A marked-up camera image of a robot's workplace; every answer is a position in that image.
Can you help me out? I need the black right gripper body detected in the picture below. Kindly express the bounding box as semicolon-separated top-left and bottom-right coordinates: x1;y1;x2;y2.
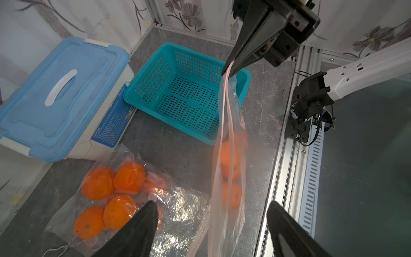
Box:
232;1;320;67

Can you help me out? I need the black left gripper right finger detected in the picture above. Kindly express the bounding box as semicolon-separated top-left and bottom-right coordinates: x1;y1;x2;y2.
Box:
267;201;331;257

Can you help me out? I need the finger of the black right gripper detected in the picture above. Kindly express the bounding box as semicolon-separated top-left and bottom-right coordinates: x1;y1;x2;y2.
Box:
222;1;287;77

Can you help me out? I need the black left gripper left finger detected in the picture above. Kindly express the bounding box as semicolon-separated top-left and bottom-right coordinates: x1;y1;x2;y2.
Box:
93;201;158;257

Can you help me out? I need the clear zip-top bag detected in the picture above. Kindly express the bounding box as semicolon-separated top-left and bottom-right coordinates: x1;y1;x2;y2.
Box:
208;75;247;257
45;145;209;257

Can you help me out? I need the orange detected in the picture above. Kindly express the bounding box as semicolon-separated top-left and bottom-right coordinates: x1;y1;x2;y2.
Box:
80;167;115;201
220;141;241;180
73;206;106;240
222;181;242;209
113;162;146;194
103;194;139;230

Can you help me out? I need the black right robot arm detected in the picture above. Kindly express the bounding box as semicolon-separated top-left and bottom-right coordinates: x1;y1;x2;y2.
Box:
222;1;411;120

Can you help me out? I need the teal plastic basket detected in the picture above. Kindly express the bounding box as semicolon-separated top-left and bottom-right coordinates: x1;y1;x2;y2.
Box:
123;42;252;146

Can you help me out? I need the blue lidded storage box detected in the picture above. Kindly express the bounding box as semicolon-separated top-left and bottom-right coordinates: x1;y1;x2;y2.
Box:
1;37;135;163

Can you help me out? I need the aluminium mounting rail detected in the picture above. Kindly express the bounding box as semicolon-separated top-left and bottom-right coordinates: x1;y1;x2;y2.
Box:
253;44;322;257

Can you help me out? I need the white slotted cable duct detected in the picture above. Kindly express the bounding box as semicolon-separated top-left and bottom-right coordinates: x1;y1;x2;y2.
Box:
298;124;324;238

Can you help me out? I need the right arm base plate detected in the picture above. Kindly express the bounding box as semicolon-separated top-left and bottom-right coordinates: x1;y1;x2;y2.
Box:
285;86;336;143

